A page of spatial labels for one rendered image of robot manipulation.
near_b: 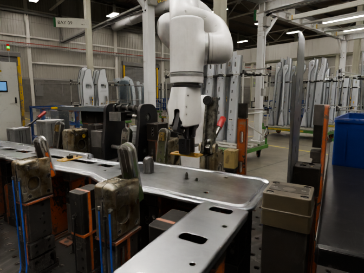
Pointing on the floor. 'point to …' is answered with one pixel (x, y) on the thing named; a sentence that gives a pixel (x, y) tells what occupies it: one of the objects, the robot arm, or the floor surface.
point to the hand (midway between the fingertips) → (186, 145)
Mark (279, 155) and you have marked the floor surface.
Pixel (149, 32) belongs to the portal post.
